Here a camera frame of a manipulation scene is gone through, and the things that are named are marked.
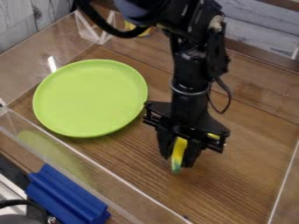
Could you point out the yellow toy banana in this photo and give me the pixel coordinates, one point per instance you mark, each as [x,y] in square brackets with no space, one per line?
[211,140]

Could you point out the green round plate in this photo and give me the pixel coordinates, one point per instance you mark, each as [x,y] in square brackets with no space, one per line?
[89,98]

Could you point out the yellow labelled tin can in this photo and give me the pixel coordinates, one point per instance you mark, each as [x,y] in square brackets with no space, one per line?
[144,34]

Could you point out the blue plastic block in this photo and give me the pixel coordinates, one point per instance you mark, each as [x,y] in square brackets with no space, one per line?
[64,199]

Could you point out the clear acrylic front wall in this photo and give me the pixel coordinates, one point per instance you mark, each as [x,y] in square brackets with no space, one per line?
[31,147]

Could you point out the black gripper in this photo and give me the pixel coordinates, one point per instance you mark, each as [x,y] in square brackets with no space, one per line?
[184,118]

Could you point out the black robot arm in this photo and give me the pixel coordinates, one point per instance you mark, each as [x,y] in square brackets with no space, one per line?
[194,25]

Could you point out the clear acrylic triangle bracket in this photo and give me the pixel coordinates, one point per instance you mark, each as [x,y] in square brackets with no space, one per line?
[89,31]

